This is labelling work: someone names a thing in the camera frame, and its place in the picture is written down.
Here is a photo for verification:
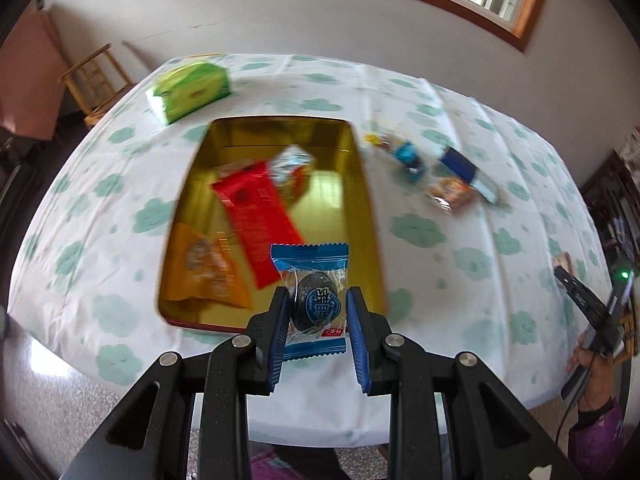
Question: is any dark wooden cabinet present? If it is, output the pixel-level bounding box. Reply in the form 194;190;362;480
580;150;640;261

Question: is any black cable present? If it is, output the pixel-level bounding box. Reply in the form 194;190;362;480
552;400;581;443

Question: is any dark furniture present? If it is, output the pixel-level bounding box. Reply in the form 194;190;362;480
0;127;51;281

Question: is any red snack packet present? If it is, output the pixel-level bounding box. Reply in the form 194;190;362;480
211;161;307;291

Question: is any blue candy packet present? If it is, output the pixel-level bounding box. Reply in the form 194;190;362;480
270;241;350;362
392;141;428;183

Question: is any person's right hand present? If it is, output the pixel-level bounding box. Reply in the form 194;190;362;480
567;335;615;411

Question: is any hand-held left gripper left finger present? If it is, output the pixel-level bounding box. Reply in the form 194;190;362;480
75;287;293;480

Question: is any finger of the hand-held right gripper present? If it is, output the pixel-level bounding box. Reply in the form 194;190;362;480
552;265;612;333

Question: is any wooden chair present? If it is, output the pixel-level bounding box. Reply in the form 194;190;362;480
59;44;136;128

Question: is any stack of newspapers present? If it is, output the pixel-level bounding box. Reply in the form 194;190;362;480
617;127;640;171

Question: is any red print biscuit packet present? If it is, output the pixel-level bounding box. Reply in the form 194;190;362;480
425;176;476;216

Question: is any green tissue pack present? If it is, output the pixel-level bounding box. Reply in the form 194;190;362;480
145;60;233;126

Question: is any grey foil snack packet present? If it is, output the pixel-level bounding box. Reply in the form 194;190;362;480
270;145;317;206

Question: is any red tin box gold inside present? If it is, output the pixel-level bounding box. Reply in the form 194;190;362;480
157;116;388;336

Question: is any navy and pale blue packet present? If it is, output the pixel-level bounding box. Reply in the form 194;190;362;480
439;146;501;205

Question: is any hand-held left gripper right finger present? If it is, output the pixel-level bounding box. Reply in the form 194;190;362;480
346;286;568;480

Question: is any cloud print tablecloth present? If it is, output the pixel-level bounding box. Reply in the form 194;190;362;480
7;52;616;448

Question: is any orange snack packet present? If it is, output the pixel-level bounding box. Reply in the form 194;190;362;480
162;224;253;310

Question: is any person's right forearm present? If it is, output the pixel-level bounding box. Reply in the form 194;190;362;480
567;400;626;480

